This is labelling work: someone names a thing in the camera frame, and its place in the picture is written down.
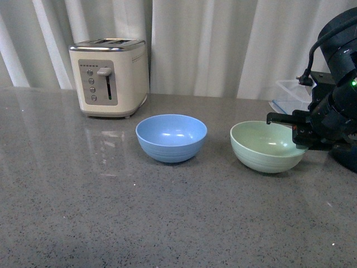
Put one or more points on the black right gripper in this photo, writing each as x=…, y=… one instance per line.
x=327, y=122

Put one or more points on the green bowl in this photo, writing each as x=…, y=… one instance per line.
x=265, y=148

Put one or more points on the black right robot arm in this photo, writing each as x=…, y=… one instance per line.
x=331, y=73

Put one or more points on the blue bowl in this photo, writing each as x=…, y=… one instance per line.
x=171, y=138

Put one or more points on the clear plastic container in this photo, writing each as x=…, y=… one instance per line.
x=291, y=96

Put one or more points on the white curtain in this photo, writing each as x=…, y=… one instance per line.
x=233, y=49

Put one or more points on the blue saucepan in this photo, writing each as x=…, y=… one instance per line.
x=346, y=158

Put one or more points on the cream toaster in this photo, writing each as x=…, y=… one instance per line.
x=111, y=76

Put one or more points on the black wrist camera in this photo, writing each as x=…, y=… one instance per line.
x=324, y=85

